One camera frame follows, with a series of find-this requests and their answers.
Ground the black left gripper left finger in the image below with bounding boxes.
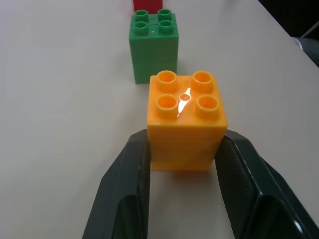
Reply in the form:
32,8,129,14
82,129,152,239

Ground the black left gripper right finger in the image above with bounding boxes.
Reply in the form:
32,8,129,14
215,129,319,239

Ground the orange studded building block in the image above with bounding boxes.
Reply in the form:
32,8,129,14
146,70,228,172

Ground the green studded building block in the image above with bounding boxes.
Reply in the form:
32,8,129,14
128,9,180,85

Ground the grey rounded object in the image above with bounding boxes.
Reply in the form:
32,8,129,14
294,36,319,69

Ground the red building block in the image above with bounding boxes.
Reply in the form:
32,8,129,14
133,0,164,13

